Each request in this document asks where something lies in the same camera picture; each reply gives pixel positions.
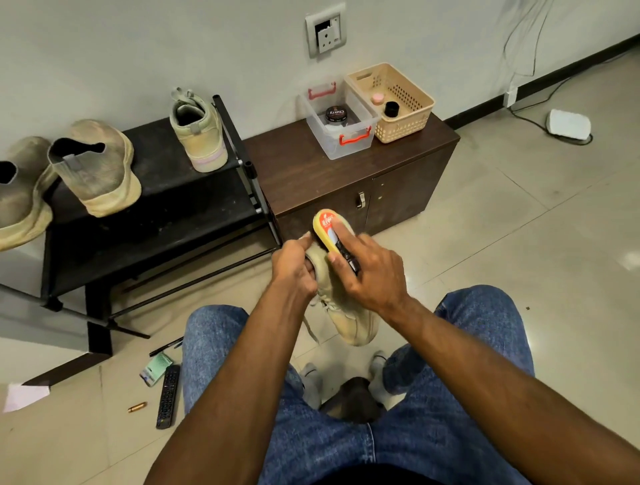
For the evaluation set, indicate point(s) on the black orange shoe brush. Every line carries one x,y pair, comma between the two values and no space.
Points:
330,228

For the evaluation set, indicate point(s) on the person's right leg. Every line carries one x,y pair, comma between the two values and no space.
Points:
470,410

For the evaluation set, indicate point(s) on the worn tan slip-on shoe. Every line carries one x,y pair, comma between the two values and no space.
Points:
100,170
22,200

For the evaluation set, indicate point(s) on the small brass cylinder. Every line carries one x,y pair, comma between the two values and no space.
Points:
137,407

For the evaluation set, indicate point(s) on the person's right forearm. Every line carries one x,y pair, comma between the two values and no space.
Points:
525,400

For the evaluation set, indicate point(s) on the person's left forearm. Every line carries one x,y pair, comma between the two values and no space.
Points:
225,405

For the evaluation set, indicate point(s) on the pink round lid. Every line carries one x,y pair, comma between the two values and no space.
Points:
378,98

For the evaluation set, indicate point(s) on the beige plastic basket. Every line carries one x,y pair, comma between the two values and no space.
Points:
404,100

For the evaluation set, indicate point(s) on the white router box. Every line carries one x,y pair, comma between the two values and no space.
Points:
569,125

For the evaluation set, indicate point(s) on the white paper sheet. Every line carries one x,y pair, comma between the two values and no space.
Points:
26,397

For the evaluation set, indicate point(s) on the clear plastic storage box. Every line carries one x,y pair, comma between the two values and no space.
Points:
346,140

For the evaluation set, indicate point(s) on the pale green lace-up shoe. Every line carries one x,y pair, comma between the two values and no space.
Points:
204,140
350,325

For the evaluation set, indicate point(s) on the small black round cap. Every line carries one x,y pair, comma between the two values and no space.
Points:
392,109

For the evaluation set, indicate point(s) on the black round polish tin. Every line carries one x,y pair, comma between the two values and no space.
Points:
336,114

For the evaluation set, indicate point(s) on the white wall socket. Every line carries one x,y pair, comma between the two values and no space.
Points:
326,31

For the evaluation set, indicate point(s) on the dark brown wooden cabinet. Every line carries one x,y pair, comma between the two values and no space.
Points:
300,165

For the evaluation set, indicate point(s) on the black metal shoe rack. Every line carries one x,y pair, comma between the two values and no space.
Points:
185,220

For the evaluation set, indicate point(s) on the person's left hand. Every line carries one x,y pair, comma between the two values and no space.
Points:
293,270

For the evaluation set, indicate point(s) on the black remote control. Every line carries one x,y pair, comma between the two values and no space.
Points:
168,396

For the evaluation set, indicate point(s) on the person's right hand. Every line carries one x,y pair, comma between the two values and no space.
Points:
375,275

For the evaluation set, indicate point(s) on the white wall plug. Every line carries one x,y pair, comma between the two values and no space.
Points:
511,96

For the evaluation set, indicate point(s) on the green paper packet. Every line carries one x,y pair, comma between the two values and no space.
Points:
157,368

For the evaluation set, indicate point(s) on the black pen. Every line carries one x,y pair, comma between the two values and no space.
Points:
166,346

